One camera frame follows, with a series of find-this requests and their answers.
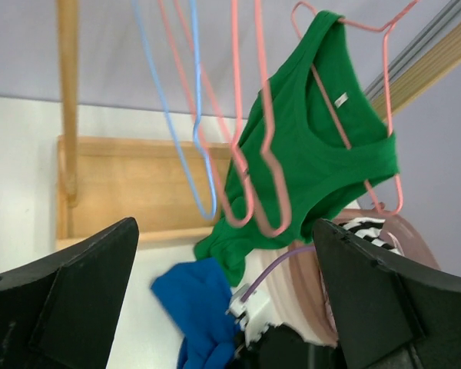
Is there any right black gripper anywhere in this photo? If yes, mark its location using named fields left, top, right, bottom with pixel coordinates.
left=234, top=324, right=346, bottom=369

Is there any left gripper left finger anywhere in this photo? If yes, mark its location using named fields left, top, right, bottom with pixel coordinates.
left=0, top=218, right=139, bottom=368

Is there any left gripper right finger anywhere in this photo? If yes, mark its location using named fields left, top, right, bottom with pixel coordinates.
left=313, top=219, right=461, bottom=368

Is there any black white striped tank top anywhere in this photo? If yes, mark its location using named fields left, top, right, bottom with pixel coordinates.
left=340, top=217, right=404, bottom=256

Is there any blue tank top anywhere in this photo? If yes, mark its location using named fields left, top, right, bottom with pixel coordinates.
left=151, top=258, right=239, bottom=368

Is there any pink hanger of striped top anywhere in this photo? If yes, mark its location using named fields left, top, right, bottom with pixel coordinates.
left=158, top=1, right=254, bottom=228

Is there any light blue wire hanger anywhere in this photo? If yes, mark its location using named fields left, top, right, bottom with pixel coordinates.
left=131, top=1, right=217, bottom=220

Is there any green tank top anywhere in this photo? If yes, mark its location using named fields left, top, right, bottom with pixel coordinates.
left=194, top=11, right=399, bottom=286

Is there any pink hanger of green top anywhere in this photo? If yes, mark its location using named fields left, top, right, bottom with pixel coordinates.
left=294, top=2, right=416, bottom=218

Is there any translucent pink plastic basin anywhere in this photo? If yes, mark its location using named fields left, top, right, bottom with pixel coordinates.
left=260, top=215, right=439, bottom=347

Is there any wooden clothes rack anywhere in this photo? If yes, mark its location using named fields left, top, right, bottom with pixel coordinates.
left=56, top=1, right=461, bottom=249

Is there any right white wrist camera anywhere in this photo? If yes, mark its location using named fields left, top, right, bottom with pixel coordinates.
left=227, top=284, right=273, bottom=346

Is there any right aluminium frame post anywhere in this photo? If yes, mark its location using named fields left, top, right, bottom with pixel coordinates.
left=363, top=0, right=461, bottom=97

